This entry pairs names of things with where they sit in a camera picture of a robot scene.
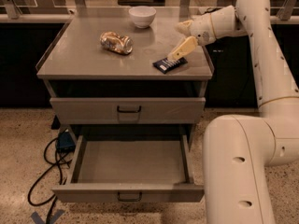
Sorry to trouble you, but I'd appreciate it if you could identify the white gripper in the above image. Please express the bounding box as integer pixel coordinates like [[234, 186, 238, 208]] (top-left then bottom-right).
[[167, 6, 236, 61]]

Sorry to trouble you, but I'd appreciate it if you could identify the dark blue rxbar wrapper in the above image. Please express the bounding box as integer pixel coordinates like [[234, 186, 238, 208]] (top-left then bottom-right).
[[152, 58, 188, 74]]

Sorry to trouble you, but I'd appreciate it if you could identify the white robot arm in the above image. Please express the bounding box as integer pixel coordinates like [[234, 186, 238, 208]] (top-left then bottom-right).
[[168, 0, 299, 224]]

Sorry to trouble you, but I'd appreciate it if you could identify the closed upper grey drawer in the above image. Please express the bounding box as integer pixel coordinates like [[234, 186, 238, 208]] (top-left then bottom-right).
[[50, 98, 206, 124]]

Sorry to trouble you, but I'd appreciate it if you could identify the grey drawer cabinet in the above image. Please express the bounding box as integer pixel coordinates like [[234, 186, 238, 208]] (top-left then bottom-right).
[[37, 7, 213, 139]]

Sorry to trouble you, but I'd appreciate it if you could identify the open lower grey drawer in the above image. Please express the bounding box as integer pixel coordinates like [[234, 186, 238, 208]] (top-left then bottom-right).
[[53, 134, 204, 203]]

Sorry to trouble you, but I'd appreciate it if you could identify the white ceramic bowl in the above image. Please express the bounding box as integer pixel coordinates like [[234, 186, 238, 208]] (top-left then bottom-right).
[[129, 6, 156, 28]]

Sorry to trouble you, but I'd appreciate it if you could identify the crushed gold soda can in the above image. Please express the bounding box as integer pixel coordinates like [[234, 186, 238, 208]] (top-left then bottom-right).
[[100, 32, 133, 55]]

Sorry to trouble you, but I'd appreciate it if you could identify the blue power box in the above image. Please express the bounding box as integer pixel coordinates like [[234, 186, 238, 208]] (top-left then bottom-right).
[[55, 131, 76, 153]]

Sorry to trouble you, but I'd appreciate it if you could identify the black floor cable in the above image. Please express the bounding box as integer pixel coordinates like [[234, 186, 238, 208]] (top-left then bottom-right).
[[27, 136, 73, 224]]

